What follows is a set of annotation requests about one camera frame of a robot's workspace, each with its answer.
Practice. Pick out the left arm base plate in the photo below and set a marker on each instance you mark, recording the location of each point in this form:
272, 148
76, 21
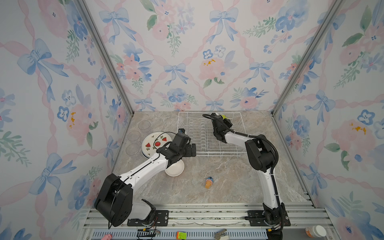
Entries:
157, 218

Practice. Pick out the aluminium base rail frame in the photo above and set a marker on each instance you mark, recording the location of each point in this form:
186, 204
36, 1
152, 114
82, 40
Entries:
202, 222

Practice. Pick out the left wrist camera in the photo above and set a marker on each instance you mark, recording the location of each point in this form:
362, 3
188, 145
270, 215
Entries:
181, 130

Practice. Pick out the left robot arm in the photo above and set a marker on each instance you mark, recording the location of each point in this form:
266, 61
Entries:
115, 200

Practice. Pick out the rubiks cube toy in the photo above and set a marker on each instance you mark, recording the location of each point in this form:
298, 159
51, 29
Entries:
181, 236

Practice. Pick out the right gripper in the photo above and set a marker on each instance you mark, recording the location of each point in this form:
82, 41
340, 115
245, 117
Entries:
225, 121

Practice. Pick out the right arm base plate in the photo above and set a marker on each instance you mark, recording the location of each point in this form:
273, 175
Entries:
259, 218

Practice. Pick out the clear glass cup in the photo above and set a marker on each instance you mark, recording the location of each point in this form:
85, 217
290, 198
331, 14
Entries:
133, 149
134, 136
144, 126

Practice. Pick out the white lidded jar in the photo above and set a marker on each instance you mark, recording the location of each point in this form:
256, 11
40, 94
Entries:
316, 231

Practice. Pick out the pink toy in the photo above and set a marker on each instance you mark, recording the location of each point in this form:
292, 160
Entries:
107, 237

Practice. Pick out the white wire dish rack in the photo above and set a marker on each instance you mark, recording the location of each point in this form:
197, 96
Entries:
201, 132

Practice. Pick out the small ice cream toy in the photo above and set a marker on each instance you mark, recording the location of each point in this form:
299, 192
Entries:
209, 182

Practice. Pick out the orange bowl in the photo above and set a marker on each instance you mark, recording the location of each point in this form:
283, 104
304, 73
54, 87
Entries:
175, 169

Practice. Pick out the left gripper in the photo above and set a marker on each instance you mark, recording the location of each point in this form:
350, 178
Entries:
189, 153

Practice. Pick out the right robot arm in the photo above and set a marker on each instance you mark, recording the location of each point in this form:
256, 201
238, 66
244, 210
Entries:
263, 157

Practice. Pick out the plate with fruit pattern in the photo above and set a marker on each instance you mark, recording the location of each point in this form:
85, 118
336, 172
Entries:
153, 142

